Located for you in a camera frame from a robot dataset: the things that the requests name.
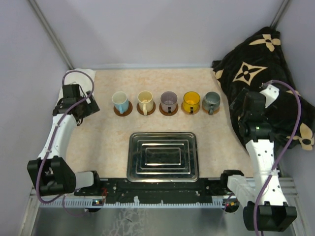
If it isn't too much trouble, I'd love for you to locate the grey mug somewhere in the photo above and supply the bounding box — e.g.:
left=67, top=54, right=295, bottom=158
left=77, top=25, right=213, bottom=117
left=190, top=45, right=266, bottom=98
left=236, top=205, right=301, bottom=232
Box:
left=202, top=91, right=221, bottom=105

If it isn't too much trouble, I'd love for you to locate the white mug blue handle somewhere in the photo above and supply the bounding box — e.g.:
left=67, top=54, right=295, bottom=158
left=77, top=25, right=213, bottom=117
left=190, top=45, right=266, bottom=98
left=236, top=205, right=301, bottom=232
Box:
left=112, top=91, right=129, bottom=114

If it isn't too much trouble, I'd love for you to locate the yellow mug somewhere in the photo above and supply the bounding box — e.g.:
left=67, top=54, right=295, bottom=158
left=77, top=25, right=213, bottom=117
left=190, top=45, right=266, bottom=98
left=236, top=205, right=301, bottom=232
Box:
left=183, top=91, right=200, bottom=110

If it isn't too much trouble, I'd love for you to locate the dark brown wooden coaster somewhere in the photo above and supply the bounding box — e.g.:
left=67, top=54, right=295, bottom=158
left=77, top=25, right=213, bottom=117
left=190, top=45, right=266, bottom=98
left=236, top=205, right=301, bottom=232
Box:
left=113, top=102, right=133, bottom=117

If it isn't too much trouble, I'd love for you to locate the light woven round coaster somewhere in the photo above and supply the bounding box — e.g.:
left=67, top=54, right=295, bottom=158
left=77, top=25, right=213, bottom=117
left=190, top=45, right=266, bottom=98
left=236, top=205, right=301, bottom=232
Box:
left=181, top=102, right=200, bottom=116

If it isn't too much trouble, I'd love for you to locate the cream cartoon mug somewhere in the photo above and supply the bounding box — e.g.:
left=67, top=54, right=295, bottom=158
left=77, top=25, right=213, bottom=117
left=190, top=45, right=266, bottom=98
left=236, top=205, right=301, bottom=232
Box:
left=137, top=90, right=154, bottom=116

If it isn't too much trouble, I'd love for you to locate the reddish brown wooden coaster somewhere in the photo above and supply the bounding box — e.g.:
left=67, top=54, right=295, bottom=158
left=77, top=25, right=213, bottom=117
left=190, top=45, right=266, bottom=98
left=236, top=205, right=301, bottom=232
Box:
left=159, top=102, right=179, bottom=116

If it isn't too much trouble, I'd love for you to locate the purple mug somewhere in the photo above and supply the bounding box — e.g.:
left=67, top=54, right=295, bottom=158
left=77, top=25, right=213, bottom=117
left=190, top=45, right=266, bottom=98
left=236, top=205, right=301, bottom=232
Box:
left=160, top=91, right=178, bottom=115

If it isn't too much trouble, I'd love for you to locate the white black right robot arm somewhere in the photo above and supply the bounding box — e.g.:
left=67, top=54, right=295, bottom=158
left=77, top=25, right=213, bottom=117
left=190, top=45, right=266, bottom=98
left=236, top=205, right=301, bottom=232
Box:
left=220, top=84, right=297, bottom=233

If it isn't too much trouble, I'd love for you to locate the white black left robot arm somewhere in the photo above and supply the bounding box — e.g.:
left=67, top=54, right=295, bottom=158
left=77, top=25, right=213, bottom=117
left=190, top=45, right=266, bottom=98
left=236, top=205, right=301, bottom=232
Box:
left=27, top=84, right=102, bottom=197

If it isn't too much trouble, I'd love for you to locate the white folded cloth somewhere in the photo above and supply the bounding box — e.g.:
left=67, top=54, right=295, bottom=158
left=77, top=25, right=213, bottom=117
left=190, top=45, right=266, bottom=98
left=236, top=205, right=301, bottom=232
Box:
left=62, top=69, right=96, bottom=97

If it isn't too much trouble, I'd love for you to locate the black floral blanket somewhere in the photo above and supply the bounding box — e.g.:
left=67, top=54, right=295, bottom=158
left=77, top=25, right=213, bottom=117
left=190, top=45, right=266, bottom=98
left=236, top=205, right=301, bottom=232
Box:
left=212, top=26, right=315, bottom=151

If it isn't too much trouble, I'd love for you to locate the stainless steel tray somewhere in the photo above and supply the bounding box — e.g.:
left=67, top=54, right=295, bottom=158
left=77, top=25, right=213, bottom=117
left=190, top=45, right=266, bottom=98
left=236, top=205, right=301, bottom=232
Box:
left=126, top=132, right=199, bottom=182

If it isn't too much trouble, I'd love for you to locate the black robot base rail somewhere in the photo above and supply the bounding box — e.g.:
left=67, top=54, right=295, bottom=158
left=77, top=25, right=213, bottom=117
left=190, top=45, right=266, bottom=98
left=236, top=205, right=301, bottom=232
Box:
left=74, top=178, right=240, bottom=212

